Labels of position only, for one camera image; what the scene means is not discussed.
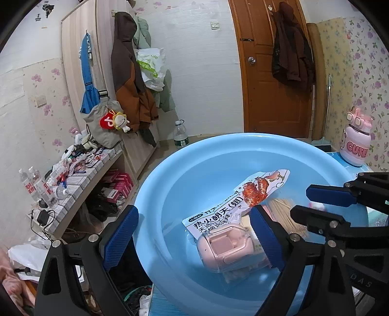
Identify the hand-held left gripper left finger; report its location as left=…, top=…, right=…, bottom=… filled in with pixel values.
left=33, top=204, right=140, bottom=316

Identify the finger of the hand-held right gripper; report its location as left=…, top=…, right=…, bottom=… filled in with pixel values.
left=306, top=173, right=389, bottom=213
left=290, top=205, right=389, bottom=253

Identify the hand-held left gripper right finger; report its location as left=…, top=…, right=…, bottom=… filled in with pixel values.
left=248, top=204, right=357, bottom=316

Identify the small pink flask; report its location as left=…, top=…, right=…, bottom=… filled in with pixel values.
left=196, top=224, right=253, bottom=273

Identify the spicy snack packet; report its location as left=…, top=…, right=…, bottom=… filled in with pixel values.
left=182, top=168, right=291, bottom=244

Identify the light blue plastic basin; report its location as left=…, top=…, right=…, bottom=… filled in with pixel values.
left=133, top=132, right=370, bottom=316

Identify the cotton swab packet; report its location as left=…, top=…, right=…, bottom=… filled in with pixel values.
left=264, top=199, right=310, bottom=236

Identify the black cloth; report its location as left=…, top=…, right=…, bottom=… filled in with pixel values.
left=87, top=194, right=119, bottom=222

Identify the large pink water jug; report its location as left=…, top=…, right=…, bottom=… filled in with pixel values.
left=339, top=106, right=374, bottom=167

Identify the scenic printed table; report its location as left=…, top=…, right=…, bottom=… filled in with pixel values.
left=150, top=150, right=389, bottom=316

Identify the stack of red boxes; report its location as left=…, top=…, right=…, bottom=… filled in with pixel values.
left=100, top=170, right=134, bottom=202

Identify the low tiled shelf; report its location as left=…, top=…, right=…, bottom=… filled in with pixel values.
left=30, top=143, right=137, bottom=240

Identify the pile of shelf clutter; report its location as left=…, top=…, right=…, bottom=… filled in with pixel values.
left=45, top=132, right=122, bottom=201

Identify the white plastic floor bag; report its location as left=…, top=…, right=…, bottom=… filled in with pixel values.
left=8, top=238, right=51, bottom=280

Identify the clear bottle red label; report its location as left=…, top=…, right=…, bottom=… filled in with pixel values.
left=29, top=167, right=51, bottom=207
left=19, top=168, right=38, bottom=201

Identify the grey fabric bag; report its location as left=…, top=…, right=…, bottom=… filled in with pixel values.
left=83, top=89, right=124, bottom=149

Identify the pink fuzzy blanket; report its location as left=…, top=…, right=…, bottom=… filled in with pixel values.
left=0, top=246, right=37, bottom=307

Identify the brown wooden door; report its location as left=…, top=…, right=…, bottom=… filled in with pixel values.
left=228, top=0, right=315, bottom=139

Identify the red white plush doll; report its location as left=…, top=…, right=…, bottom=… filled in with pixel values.
left=100, top=109, right=131, bottom=133

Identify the clear water bottle green label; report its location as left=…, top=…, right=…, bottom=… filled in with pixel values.
left=174, top=119, right=189, bottom=148

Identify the dark brown jacket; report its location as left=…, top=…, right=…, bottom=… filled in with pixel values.
left=271, top=1, right=315, bottom=92

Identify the brown orange jacket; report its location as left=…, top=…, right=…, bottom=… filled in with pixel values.
left=110, top=11, right=160, bottom=148

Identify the pale green garment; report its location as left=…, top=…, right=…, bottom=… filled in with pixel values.
left=132, top=15, right=176, bottom=112

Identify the white green plastic bag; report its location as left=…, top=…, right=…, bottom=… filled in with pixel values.
left=134, top=48, right=167, bottom=92

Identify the light wooden wardrobe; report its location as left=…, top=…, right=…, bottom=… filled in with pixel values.
left=61, top=0, right=161, bottom=177

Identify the black world map decal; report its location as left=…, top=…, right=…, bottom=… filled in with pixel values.
left=35, top=0, right=56, bottom=20

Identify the blue strap bag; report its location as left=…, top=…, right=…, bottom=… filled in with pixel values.
left=80, top=32, right=101, bottom=114

